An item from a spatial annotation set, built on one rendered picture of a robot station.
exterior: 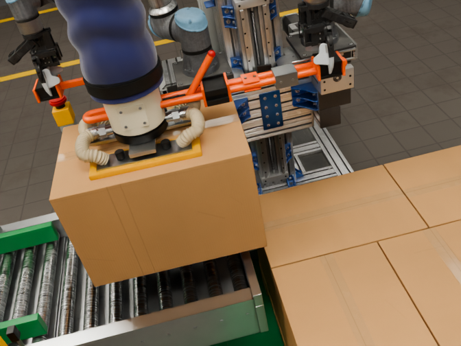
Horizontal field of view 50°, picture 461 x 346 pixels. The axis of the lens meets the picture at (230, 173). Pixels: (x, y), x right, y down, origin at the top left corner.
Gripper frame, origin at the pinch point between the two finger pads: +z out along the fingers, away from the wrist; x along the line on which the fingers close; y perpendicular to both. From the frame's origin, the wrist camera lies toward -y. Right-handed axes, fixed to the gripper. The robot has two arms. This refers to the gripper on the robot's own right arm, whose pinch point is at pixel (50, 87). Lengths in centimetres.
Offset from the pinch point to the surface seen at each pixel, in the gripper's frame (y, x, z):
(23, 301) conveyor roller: -31, -33, 66
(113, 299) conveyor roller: 4, -42, 65
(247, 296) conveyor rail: 51, -57, 60
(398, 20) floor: 236, 246, 120
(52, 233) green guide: -21, -5, 60
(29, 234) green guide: -30, -6, 58
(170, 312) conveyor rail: 25, -57, 60
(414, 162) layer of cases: 132, -5, 65
